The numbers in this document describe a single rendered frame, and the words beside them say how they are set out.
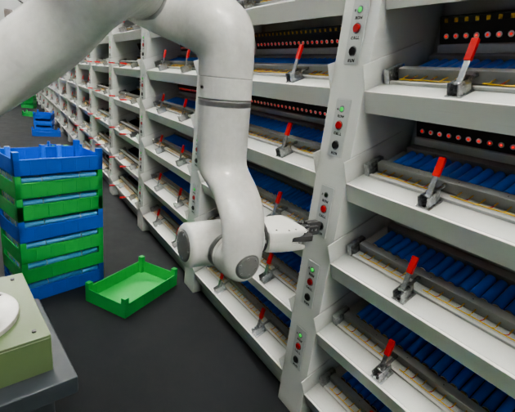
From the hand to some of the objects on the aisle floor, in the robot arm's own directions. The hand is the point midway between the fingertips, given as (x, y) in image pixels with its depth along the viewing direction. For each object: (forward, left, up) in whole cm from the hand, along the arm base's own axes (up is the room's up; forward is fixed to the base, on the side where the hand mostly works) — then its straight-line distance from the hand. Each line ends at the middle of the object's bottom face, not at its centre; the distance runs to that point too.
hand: (311, 227), depth 85 cm
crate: (-49, +91, -57) cm, 118 cm away
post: (+12, -1, -56) cm, 57 cm away
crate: (-23, +72, -57) cm, 95 cm away
